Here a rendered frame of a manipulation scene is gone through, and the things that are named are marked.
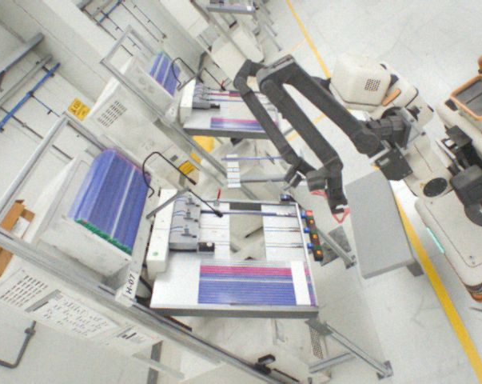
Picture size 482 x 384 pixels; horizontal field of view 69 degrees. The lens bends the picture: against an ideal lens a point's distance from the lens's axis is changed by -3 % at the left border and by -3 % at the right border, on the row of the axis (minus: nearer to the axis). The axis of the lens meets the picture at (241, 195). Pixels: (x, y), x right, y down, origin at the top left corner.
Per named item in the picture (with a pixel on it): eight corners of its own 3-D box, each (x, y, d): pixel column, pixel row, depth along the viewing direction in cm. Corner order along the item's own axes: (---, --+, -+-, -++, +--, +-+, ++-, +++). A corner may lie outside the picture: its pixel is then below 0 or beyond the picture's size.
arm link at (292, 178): (291, 152, 154) (288, 150, 162) (275, 174, 156) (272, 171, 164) (313, 169, 156) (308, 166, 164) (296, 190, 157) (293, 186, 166)
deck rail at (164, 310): (315, 314, 159) (318, 307, 155) (316, 318, 158) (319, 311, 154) (151, 311, 154) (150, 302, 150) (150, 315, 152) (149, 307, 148)
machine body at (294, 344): (316, 281, 256) (263, 236, 225) (337, 382, 203) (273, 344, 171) (245, 315, 282) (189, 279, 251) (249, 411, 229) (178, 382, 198)
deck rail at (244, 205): (294, 210, 211) (296, 202, 207) (295, 212, 209) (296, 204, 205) (170, 204, 205) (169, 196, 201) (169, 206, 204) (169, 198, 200)
